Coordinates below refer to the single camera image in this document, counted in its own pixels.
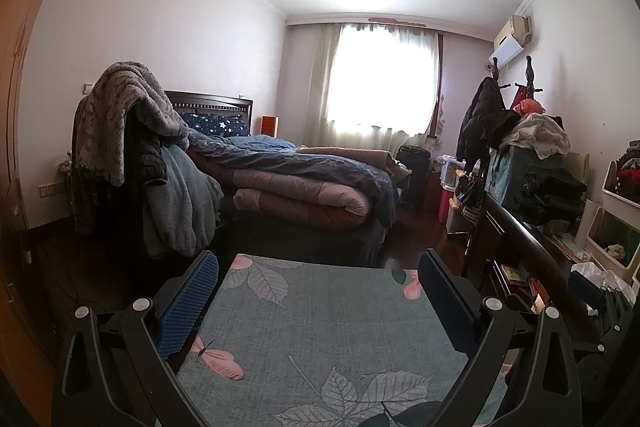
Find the white air conditioner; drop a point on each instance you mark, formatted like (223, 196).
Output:
(510, 42)

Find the pink plastic bin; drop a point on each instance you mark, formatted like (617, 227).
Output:
(444, 202)

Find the teal floral tablecloth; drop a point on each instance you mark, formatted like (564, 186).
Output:
(325, 307)

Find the black jacket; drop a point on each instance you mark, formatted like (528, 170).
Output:
(150, 162)

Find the red cloth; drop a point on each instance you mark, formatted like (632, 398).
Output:
(527, 106)

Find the striped bag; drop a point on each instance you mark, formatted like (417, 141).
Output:
(467, 199)

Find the black hanging coat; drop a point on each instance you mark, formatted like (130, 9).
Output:
(482, 117)

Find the brown blanket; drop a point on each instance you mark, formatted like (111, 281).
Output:
(350, 154)

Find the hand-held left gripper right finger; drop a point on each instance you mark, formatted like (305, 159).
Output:
(445, 302)

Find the white plastic container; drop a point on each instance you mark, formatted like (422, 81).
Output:
(450, 172)

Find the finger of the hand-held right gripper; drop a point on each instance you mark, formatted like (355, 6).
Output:
(582, 289)

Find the blue duvet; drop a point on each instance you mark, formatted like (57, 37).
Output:
(300, 162)

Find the brown wooden wardrobe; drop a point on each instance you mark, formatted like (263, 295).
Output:
(15, 107)

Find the dark bed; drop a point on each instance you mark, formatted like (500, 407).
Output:
(320, 242)

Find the grey knitted blanket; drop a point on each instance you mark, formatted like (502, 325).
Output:
(125, 107)

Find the white sheer curtain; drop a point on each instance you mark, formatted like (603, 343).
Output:
(385, 82)

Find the dark wooden coat rack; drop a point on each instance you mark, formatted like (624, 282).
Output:
(529, 69)

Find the dark wooden headboard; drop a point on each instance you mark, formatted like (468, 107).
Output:
(210, 99)

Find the white plastic bag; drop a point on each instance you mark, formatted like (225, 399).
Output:
(607, 277)

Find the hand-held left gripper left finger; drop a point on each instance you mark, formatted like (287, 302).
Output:
(190, 302)

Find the black suitcase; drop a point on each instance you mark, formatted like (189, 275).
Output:
(415, 172)

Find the dark wooden desk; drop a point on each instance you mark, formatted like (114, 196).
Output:
(525, 247)

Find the navy star print pillow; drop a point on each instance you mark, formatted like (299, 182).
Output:
(215, 124)

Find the white storage bin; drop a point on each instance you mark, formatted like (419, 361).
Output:
(595, 227)
(612, 194)

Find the teal fabric bag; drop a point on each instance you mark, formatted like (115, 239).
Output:
(515, 172)

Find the folded pink quilt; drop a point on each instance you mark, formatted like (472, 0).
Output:
(300, 197)

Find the wall switch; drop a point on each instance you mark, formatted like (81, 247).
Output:
(88, 88)

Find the white clothes pile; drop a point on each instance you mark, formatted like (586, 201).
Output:
(540, 132)

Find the dark clothes pile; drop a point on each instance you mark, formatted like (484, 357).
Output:
(555, 197)

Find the orange wooden nightstand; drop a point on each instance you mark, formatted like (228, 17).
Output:
(270, 126)

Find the wall outlet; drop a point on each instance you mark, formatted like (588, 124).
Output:
(50, 191)

